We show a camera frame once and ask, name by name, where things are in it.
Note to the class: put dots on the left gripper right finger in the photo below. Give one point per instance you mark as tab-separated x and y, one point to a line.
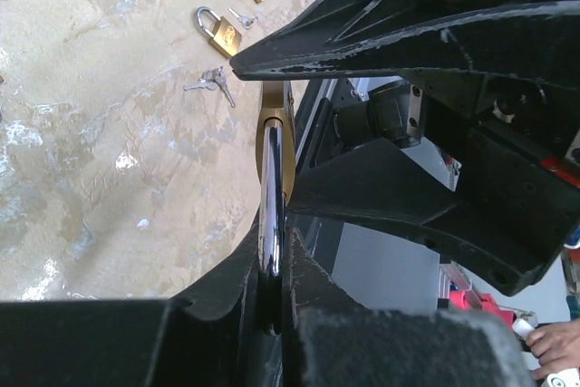
328	339

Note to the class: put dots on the small silver key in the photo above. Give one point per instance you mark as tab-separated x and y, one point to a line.
247	22

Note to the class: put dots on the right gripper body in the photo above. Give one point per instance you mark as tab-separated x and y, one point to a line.
512	167

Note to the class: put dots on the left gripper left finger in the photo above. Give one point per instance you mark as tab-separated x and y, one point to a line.
206	335

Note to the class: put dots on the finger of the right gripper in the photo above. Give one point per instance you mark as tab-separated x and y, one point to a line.
534	41
379	187

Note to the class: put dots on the small brass padlock with key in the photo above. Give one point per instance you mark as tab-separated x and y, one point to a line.
223	36

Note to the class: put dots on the large brass padlock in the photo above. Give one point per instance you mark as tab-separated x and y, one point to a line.
275	163

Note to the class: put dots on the silver keys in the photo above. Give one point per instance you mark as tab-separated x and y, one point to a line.
213	80

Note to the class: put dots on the person's hand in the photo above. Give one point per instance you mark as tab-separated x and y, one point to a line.
556	346

